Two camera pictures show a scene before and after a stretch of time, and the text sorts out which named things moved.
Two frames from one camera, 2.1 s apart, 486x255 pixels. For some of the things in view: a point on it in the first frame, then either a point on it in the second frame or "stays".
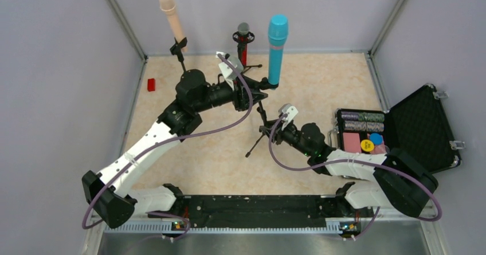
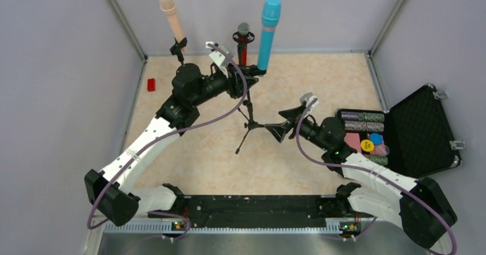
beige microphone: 167,6 stays
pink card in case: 352,142 stays
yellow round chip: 367,145 stays
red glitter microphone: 243,29 stays
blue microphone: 278,33 → 271,9
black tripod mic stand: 264,85 → 251,125
